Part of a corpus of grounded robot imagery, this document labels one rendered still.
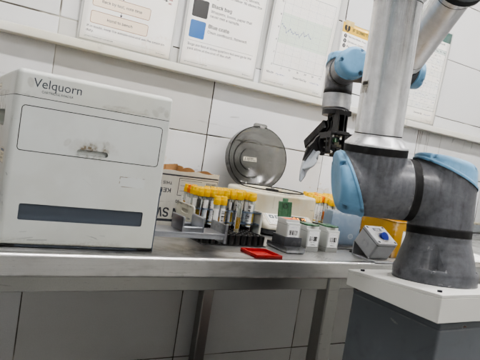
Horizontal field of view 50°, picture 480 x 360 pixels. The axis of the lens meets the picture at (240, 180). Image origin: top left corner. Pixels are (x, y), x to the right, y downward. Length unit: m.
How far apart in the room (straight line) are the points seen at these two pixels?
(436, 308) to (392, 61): 0.41
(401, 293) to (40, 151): 0.66
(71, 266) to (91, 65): 0.82
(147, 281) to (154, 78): 0.82
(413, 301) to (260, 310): 1.16
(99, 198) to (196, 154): 0.82
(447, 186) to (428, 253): 0.12
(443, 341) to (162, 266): 0.51
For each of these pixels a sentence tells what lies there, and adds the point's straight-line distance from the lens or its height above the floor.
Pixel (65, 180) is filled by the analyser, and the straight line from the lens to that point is 0.94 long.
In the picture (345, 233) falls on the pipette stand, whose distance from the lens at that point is 1.45.
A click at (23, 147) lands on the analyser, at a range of 0.93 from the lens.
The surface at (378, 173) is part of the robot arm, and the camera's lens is 0.92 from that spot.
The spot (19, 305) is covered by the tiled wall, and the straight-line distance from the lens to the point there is 1.67.
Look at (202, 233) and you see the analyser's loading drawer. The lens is 1.07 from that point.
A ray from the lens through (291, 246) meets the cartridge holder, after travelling 1.24.
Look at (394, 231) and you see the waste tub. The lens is 1.44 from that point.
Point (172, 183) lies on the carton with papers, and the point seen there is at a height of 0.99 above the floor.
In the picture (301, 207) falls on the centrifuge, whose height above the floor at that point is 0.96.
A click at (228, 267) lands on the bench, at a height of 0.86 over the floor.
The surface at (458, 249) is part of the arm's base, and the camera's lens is 0.98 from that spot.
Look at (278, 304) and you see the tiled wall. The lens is 2.05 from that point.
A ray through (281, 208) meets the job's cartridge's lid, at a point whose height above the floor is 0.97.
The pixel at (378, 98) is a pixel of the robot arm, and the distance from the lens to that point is 0.94.
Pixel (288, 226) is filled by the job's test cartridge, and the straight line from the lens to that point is 1.23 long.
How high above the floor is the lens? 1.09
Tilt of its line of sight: 3 degrees down
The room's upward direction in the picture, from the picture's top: 9 degrees clockwise
